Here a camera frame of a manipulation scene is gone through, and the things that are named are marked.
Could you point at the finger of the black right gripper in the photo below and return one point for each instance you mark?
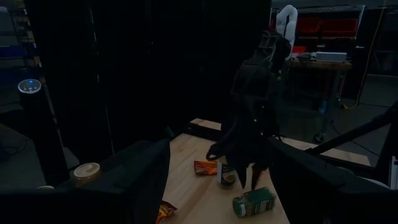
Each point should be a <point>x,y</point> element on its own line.
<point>256,177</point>
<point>243,175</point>

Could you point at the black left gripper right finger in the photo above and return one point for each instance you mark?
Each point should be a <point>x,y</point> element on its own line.
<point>326,202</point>

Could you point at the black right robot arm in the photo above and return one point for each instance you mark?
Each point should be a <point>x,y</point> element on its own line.
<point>258,81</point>

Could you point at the dark can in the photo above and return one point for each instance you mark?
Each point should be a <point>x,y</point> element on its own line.
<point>226,180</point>

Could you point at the orange spice packet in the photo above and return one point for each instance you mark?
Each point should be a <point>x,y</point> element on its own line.
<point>165,210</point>
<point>205,167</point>

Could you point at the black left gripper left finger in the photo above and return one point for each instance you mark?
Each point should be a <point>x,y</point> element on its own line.
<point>93,207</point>

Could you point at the tan-lid spice jar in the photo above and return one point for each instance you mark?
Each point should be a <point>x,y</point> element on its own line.
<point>45,187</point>
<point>86,172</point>

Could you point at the wooden workbench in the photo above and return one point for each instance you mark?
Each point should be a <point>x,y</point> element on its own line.
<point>320,65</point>

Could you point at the green-lid spice jar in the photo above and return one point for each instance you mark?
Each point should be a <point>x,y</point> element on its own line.
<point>254,202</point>

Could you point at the black diagonal frame strut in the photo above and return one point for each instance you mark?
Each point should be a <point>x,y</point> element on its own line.
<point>357,132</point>

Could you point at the red storage bin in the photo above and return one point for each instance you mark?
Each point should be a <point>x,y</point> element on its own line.
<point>340,28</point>
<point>309,26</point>

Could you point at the white flat box device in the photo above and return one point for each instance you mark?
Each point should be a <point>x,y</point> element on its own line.
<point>331,57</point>

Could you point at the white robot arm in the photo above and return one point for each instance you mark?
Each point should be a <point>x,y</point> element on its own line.
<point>287,21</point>

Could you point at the black tower air purifier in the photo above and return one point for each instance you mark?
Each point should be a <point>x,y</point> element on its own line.
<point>34,124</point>

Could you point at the black curtain partition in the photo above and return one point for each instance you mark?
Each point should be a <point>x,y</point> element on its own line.
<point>155,62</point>

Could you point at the dark storage shelf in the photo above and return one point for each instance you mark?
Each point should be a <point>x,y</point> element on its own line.
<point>18,37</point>

